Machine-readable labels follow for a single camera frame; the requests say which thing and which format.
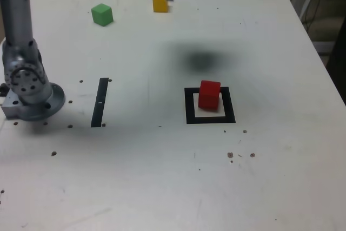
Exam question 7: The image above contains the yellow cube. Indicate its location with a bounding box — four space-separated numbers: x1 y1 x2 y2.
152 0 169 14

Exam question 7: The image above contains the green cube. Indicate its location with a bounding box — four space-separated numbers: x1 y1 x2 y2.
90 3 114 28

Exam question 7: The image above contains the red cube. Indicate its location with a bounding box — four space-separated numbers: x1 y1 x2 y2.
198 80 221 111

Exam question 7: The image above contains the black tape square outline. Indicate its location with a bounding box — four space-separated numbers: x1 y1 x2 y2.
184 87 236 125

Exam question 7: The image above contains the black tape strip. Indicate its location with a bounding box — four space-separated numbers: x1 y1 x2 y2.
90 77 109 128

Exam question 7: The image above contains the grey flat plate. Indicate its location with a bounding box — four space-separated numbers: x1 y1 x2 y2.
313 41 336 55

